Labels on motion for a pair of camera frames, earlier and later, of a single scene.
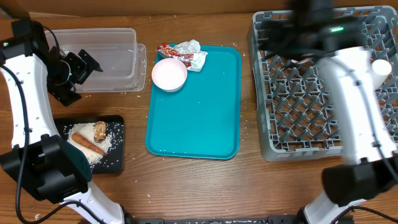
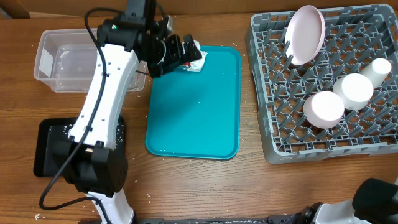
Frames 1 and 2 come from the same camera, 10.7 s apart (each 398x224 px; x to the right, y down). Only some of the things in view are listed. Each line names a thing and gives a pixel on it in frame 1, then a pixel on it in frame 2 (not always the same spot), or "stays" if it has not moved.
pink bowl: x=169 y=74 to x=324 y=109
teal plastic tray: x=201 y=120 stays
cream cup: x=381 y=70 stays
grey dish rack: x=295 y=117 stays
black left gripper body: x=64 y=75 to x=163 y=53
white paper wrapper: x=192 y=46 stays
